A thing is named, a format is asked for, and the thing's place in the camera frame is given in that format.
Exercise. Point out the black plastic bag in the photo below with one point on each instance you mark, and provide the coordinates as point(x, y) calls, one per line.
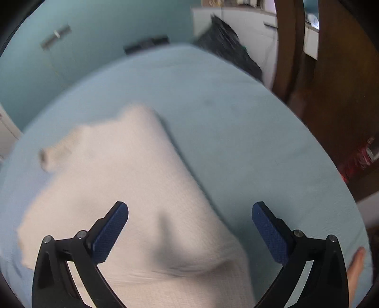
point(221, 40)

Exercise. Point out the red patterned item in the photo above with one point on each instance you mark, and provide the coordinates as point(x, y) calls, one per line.
point(360, 160)

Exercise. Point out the light blue bed sheet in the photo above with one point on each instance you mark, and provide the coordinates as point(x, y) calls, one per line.
point(241, 143)

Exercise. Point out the person's right hand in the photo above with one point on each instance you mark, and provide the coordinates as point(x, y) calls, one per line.
point(354, 271)

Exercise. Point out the white drawer cabinet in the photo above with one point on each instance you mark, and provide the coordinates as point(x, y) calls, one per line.
point(255, 28)

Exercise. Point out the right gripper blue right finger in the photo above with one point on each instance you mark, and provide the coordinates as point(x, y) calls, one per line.
point(326, 285)

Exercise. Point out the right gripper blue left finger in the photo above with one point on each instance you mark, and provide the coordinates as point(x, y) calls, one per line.
point(53, 284)

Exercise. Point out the cream and blue knit sweater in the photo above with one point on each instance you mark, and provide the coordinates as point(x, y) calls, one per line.
point(173, 251)

